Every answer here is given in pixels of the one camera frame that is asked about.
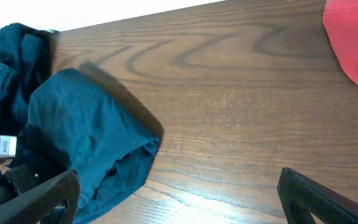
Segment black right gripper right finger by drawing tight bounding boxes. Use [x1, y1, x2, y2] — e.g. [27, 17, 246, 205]
[277, 167, 358, 224]

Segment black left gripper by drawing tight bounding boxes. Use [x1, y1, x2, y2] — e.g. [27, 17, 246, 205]
[0, 158, 40, 205]

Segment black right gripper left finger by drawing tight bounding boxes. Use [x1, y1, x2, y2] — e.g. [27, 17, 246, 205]
[0, 170, 80, 224]

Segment blue denim shorts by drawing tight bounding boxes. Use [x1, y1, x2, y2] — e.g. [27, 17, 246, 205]
[15, 68, 159, 223]

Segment folded navy garment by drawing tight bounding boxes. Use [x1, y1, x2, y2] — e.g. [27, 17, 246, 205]
[0, 23, 52, 136]

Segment red printed t-shirt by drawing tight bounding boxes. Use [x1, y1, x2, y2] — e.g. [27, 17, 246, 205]
[323, 0, 358, 85]

